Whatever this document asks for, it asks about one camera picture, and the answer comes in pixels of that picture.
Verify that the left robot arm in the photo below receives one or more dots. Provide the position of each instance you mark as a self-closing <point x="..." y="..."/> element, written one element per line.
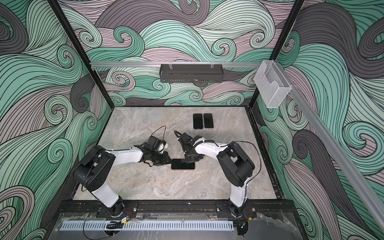
<point x="94" y="168"/>

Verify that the aluminium wall rail right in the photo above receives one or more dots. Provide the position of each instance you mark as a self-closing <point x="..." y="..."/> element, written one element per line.
<point x="306" y="100"/>

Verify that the clear acrylic wall holder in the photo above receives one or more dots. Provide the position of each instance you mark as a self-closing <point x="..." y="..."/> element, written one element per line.
<point x="272" y="83"/>

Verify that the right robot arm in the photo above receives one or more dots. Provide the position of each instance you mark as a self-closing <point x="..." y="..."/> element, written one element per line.
<point x="236" y="165"/>

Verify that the white slotted cable duct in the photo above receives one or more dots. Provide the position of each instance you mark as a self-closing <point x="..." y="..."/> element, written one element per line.
<point x="150" y="226"/>

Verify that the aluminium wall rail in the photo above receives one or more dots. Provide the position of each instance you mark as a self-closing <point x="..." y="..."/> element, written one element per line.
<point x="306" y="100"/>
<point x="133" y="64"/>

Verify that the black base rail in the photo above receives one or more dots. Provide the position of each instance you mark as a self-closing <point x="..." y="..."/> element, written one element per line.
<point x="223" y="208"/>

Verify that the purple-edged black smartphone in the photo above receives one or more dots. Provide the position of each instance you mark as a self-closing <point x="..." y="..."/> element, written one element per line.
<point x="208" y="121"/>

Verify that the black wall tray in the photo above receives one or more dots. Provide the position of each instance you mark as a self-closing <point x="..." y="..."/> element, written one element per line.
<point x="191" y="73"/>

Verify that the black phone case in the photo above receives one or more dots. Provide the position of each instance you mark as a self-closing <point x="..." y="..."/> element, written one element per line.
<point x="198" y="123"/>

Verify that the aluminium wall rail back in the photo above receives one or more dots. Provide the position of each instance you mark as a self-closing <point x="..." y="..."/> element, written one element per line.
<point x="133" y="64"/>

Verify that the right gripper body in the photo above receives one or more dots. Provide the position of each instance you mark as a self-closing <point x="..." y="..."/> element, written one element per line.
<point x="188" y="159"/>

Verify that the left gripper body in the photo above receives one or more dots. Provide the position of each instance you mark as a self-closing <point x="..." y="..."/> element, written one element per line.
<point x="159" y="158"/>

